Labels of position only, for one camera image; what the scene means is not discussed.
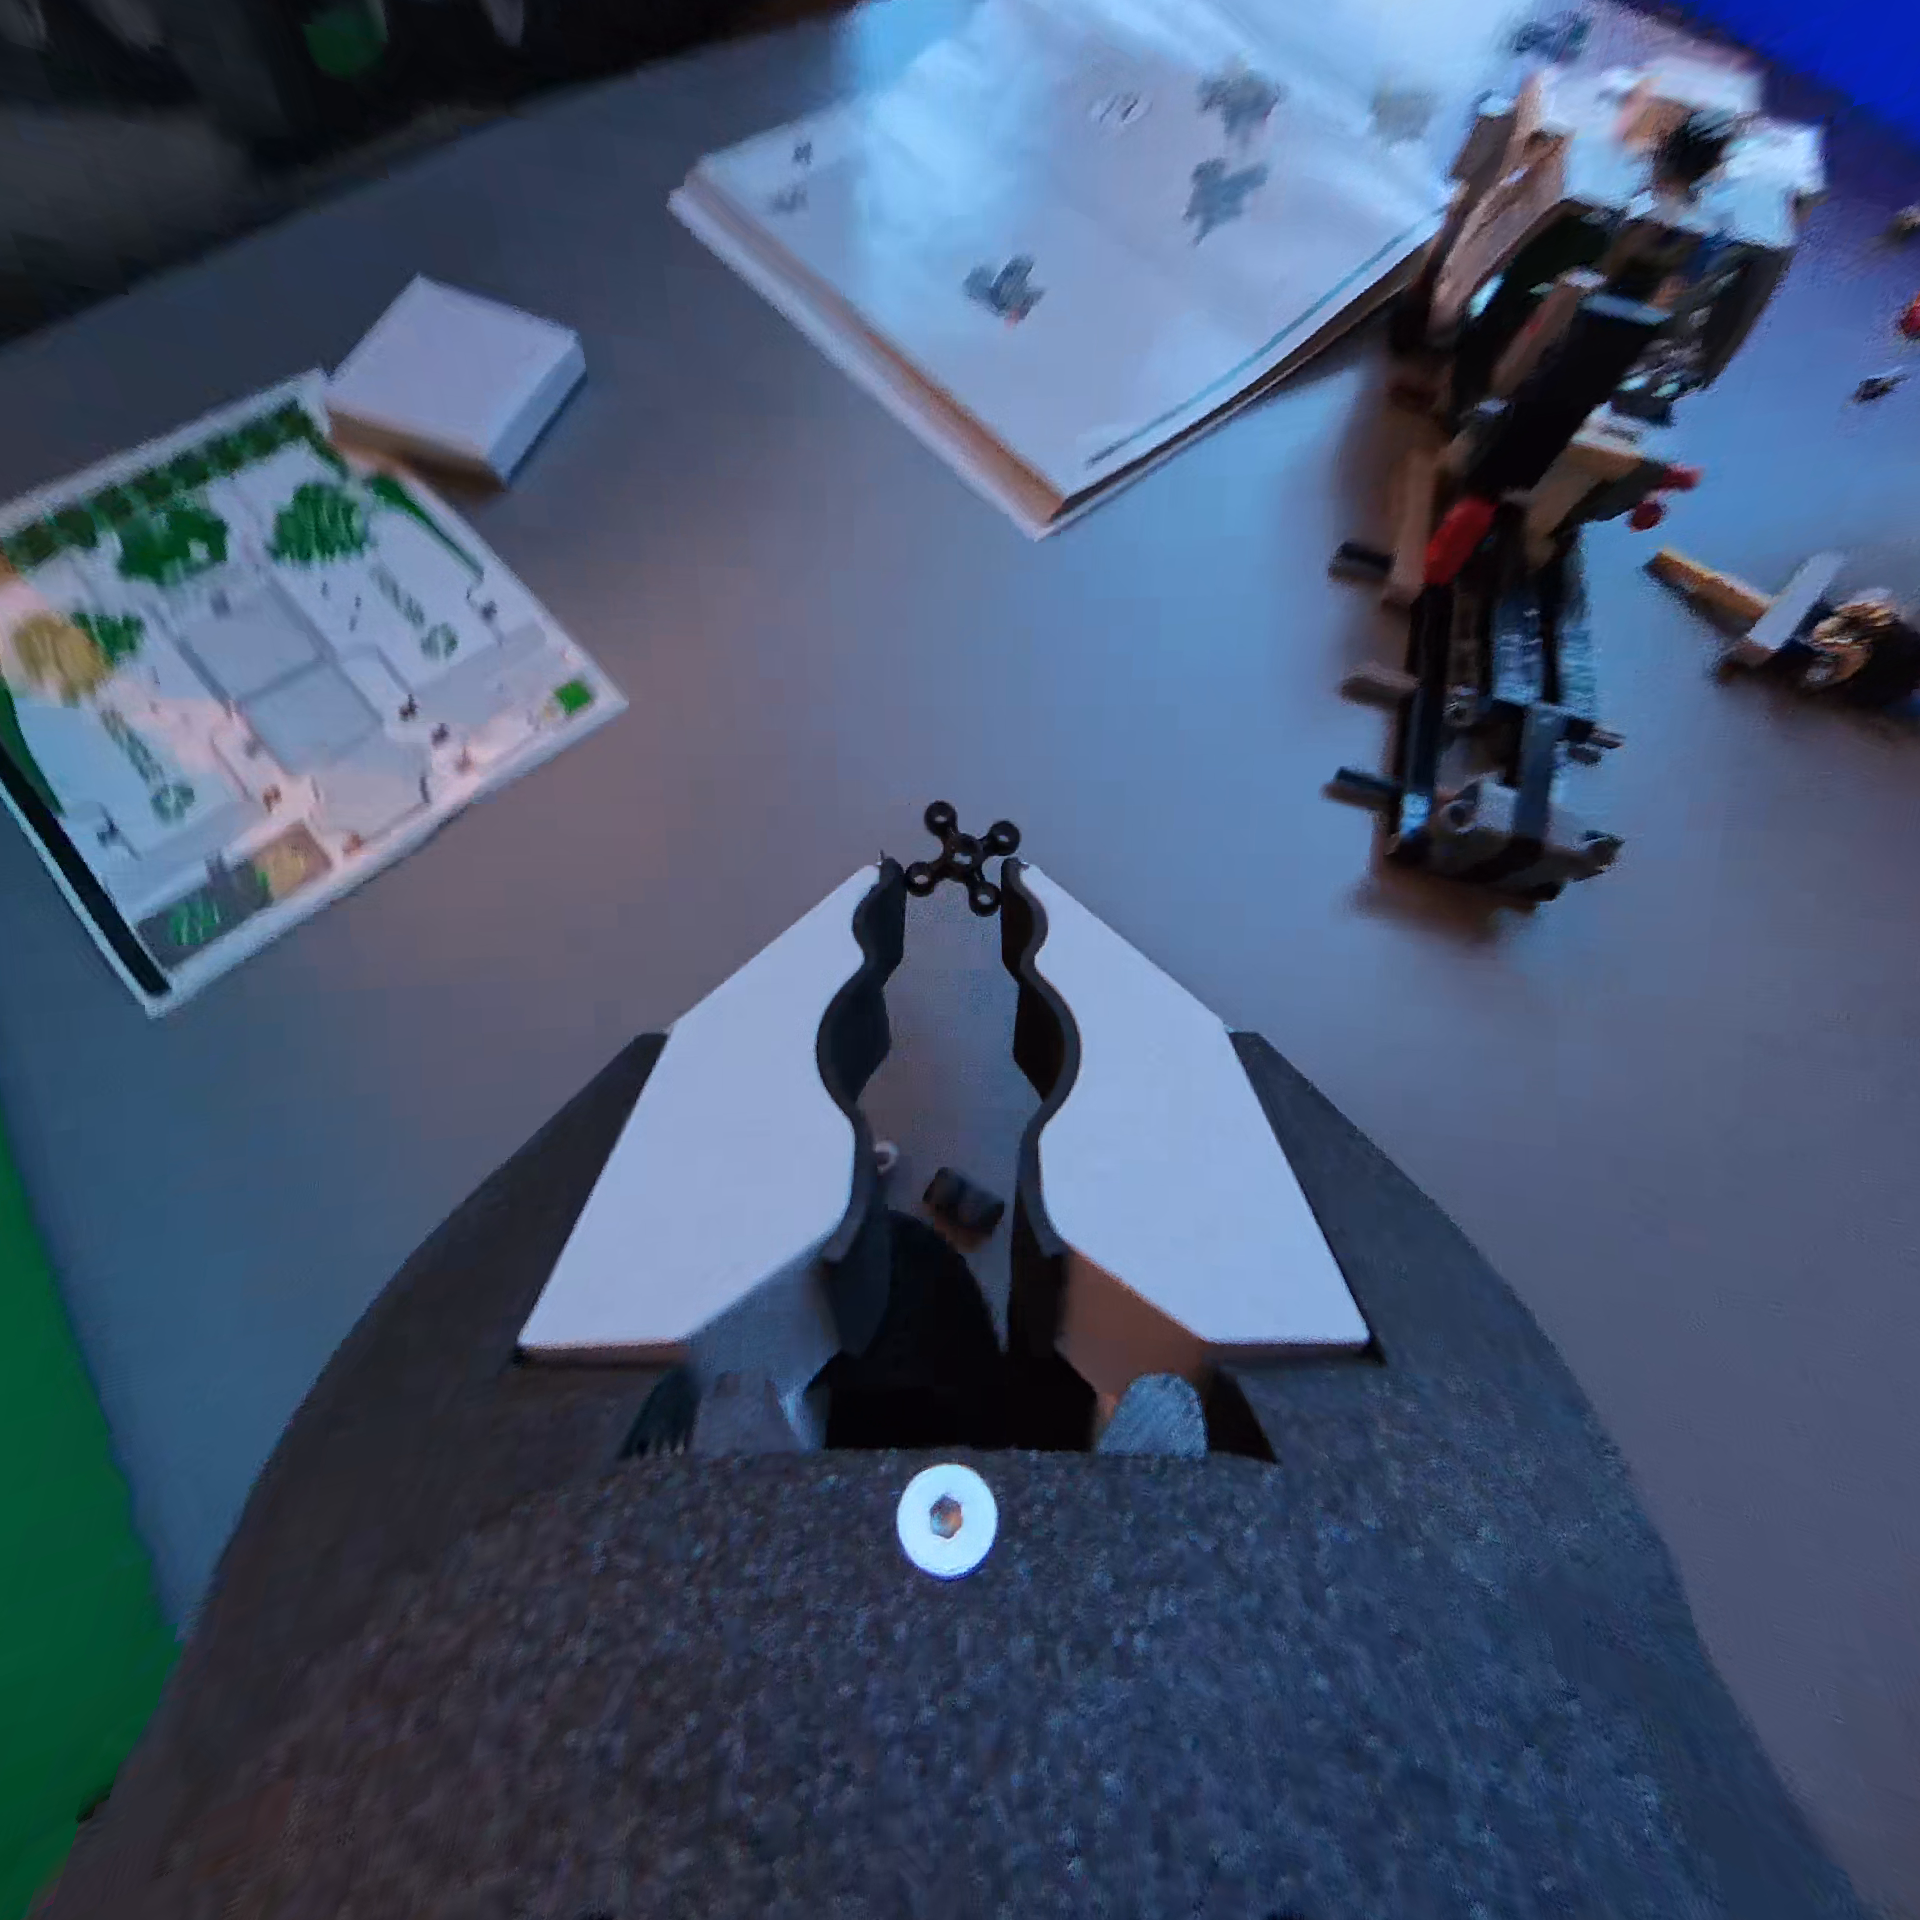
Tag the white lego truck model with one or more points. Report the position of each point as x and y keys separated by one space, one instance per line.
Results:
x=1559 y=451

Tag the dark lego set box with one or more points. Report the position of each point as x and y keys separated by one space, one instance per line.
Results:
x=224 y=135

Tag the small black lego piece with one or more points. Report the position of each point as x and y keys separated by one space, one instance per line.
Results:
x=1878 y=387

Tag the dark round lego part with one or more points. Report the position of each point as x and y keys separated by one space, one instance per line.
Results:
x=1868 y=647

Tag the small white box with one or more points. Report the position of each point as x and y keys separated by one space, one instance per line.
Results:
x=451 y=375

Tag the black cross lego piece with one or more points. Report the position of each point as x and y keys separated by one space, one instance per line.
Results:
x=960 y=859

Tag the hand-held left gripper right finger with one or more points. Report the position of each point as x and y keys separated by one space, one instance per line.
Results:
x=1185 y=1186

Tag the grey lego beam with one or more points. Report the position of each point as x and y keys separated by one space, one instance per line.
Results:
x=1787 y=616

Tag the green plastic bin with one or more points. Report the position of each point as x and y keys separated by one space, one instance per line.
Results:
x=60 y=1501

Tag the blue sheet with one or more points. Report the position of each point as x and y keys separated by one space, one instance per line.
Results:
x=1815 y=61

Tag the short black lego connector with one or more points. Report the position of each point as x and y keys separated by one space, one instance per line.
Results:
x=964 y=1204

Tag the yellow lego axle piece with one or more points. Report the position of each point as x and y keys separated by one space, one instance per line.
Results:
x=1709 y=587

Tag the green printed sticker sheet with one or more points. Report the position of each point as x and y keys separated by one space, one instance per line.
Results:
x=300 y=676

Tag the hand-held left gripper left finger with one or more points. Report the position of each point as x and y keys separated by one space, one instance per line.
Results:
x=704 y=1186

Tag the open instruction book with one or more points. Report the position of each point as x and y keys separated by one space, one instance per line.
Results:
x=1051 y=224

